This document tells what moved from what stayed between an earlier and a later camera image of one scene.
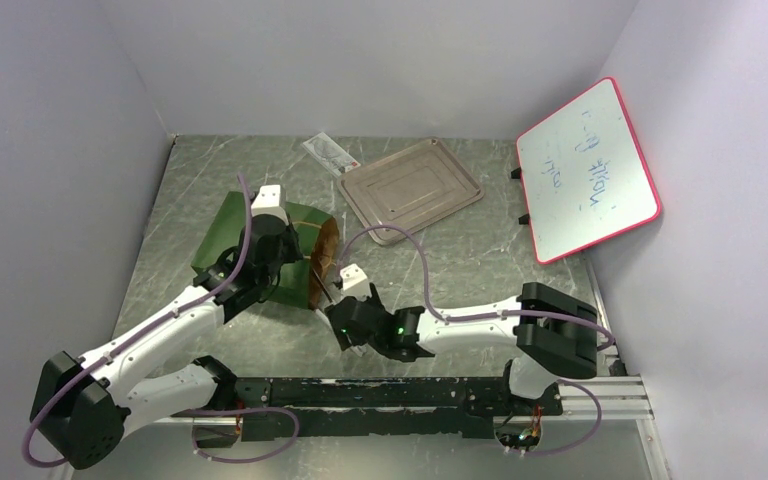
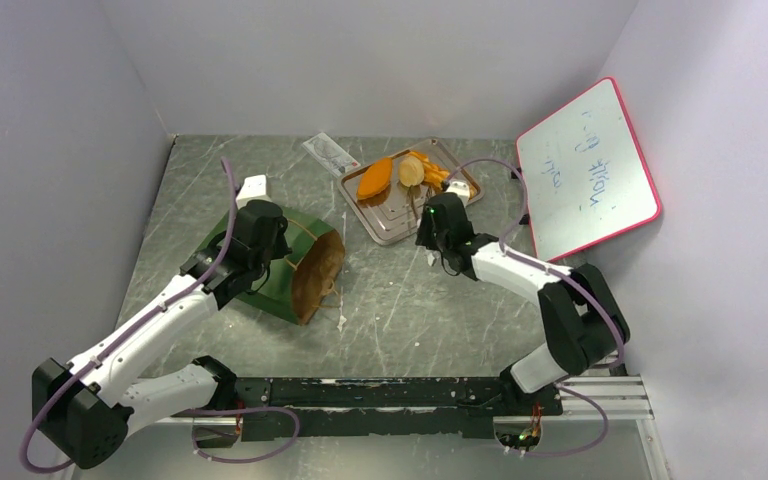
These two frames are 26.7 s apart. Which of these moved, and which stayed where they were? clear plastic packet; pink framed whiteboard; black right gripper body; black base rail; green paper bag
Moved: black right gripper body; green paper bag
Stayed: black base rail; clear plastic packet; pink framed whiteboard
